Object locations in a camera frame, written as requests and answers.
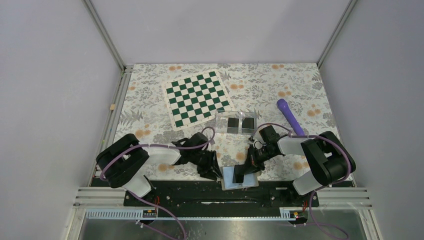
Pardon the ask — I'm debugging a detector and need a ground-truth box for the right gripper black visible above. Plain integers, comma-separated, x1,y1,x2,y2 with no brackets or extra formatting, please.
240,145,277,176

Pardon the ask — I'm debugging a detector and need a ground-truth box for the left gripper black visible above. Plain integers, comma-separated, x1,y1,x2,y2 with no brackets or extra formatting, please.
190,149,223,181

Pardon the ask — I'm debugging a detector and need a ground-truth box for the single thin credit card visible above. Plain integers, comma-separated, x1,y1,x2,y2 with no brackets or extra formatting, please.
232,165,245,184

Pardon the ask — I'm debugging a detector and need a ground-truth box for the beige leather card holder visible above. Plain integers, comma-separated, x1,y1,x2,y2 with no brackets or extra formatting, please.
221,165,259,191

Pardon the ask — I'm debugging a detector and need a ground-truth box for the black credit card stack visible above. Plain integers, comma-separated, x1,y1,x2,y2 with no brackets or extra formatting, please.
241,117,256,132
226,117,240,134

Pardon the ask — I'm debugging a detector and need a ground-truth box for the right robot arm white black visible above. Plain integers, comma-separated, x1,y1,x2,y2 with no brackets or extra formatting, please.
230,125,356,206

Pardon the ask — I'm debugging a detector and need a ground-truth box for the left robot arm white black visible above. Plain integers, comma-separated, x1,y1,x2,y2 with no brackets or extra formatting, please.
95,132,223,206

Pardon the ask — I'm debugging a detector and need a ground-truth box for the clear acrylic card box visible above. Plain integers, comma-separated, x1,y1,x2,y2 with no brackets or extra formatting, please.
214,110,257,135

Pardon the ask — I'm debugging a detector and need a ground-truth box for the purple pen-shaped tool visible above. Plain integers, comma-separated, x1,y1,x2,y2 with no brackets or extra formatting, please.
276,98,305,136

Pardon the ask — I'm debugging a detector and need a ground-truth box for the green white chessboard mat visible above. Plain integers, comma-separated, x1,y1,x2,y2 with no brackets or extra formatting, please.
162,69,236,131

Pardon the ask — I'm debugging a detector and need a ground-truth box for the floral tablecloth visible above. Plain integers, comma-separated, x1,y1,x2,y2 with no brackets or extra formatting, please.
113,63,341,181

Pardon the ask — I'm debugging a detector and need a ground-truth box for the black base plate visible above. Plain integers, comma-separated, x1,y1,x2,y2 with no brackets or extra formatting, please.
144,180,319,218

